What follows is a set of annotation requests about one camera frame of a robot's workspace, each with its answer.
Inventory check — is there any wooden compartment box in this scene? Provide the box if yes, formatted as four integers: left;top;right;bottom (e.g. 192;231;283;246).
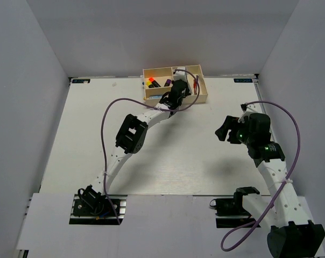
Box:
143;64;208;106

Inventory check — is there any table logo sticker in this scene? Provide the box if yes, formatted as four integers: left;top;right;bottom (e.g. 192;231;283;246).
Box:
72;78;90;84
234;78;253;83

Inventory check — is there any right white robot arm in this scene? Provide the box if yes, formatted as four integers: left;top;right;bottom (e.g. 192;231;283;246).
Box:
215;112;325;257

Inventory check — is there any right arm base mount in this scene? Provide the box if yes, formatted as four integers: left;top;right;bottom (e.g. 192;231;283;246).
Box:
209;198;256;228

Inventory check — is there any orange cap highlighter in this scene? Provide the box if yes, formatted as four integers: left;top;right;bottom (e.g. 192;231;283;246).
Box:
149;77;161;88

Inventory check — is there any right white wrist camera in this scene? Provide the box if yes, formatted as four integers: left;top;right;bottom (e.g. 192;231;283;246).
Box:
238;103;259;123

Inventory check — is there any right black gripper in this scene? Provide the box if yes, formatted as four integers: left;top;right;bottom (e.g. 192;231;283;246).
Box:
215;116;255;146

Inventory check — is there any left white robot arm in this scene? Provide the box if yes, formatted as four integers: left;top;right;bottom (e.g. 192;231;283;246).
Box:
92;79;190;195

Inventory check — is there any purple cap highlighter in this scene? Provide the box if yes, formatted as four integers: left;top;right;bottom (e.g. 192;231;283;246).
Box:
164;79;171;87

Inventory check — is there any blue clear highlighter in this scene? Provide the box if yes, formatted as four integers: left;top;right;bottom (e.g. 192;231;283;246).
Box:
149;95;162;99

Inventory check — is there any red pen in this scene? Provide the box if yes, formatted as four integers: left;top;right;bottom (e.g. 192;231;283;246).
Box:
193;80;198;95

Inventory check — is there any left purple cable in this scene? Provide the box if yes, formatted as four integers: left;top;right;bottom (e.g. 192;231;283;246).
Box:
102;69;200;225

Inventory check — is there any left table logo sticker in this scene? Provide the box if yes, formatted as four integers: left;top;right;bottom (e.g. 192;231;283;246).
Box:
72;78;90;84

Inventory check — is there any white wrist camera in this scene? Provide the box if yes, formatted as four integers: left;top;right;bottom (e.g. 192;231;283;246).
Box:
238;103;259;123
173;67;187;82

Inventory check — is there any purple cable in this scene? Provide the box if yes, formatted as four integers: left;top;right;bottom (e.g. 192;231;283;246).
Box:
102;69;200;225
221;101;301;252

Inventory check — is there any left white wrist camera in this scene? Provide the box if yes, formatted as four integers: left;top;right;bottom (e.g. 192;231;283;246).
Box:
173;67;187;82

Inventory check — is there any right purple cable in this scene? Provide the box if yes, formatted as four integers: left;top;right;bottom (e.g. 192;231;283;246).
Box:
221;101;301;252

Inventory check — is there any blue clear pen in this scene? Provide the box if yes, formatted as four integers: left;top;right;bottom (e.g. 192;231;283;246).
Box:
187;81;193;95

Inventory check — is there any right table logo sticker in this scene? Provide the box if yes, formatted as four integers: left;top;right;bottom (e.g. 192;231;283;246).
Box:
234;78;253;83

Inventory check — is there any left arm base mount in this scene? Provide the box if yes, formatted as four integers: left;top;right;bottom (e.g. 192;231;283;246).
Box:
69;185;127;225

